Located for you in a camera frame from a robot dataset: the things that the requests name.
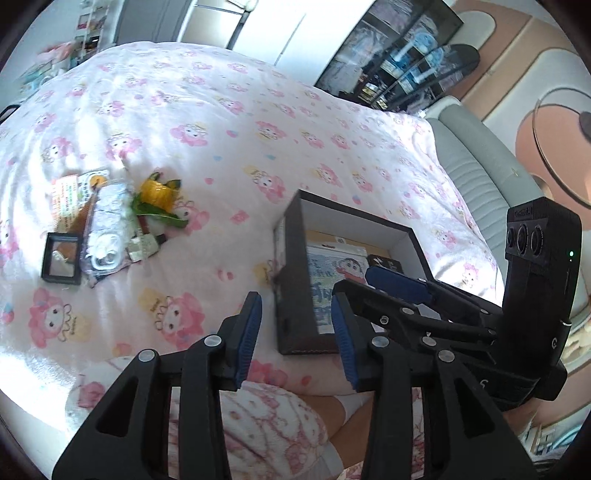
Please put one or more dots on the white wardrobe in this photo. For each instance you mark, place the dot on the white wardrobe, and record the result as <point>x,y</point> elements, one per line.
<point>277,37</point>

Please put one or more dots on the sticker card with yellow figure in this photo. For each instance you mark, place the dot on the sticker card with yellow figure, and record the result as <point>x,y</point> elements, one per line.
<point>94,177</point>

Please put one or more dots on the pink and white card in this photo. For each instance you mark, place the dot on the pink and white card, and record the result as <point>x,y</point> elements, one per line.
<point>64,198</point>

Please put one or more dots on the black box with colourful print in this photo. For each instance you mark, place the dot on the black box with colourful print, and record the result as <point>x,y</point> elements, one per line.
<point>383,263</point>

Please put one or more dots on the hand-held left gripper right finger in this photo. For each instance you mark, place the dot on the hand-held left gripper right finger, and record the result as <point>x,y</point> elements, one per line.
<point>344,344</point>

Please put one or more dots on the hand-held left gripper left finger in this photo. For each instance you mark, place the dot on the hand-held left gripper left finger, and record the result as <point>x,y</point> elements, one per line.
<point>247,337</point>

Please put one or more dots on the small black square mirror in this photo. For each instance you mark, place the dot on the small black square mirror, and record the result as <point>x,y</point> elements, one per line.
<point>60,261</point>

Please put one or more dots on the orange tube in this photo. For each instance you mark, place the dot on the orange tube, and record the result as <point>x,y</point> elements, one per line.
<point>82,217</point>

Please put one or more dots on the dark skateboard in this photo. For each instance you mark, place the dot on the dark skateboard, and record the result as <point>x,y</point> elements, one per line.
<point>443,64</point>

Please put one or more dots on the pink cloth bundle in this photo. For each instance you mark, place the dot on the pink cloth bundle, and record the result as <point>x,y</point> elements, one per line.
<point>55,50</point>

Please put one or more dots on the white rack shelf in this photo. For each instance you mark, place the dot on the white rack shelf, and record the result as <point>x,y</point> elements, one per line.
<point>94,27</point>

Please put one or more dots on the yellow and green toy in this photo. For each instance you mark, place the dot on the yellow and green toy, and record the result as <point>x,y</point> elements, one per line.
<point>157,194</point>

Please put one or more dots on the yellow flat box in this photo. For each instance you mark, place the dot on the yellow flat box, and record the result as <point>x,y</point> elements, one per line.
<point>323,237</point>

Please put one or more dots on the silvery packet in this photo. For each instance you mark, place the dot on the silvery packet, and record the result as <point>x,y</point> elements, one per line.
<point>138,247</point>

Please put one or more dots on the pink printed pajamas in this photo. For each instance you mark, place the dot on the pink printed pajamas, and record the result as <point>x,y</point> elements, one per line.
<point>258,429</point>

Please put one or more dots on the pink printed blanket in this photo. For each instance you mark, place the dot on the pink printed blanket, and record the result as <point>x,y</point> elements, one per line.
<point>231,115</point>

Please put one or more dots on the grey padded headboard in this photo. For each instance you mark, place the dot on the grey padded headboard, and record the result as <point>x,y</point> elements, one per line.
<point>471,157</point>

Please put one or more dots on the cartoon picture board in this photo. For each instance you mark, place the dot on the cartoon picture board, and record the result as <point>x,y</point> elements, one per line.
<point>323,281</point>

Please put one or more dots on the person's leg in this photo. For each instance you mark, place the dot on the person's leg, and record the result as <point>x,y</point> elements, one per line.
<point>346,429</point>

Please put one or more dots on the dark display cabinet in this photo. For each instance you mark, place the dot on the dark display cabinet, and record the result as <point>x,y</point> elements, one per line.
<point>369,64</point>

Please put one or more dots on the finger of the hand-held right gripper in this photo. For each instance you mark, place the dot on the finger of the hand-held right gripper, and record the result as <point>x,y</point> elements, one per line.
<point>397,284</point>
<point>392,307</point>

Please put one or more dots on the black container box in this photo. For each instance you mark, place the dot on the black container box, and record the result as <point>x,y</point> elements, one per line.
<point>351,224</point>

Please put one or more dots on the grey door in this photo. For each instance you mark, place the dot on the grey door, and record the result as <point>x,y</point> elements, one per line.
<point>147,23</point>

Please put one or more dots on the clear bag of white earbuds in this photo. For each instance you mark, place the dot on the clear bag of white earbuds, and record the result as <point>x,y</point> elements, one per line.
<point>108,230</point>

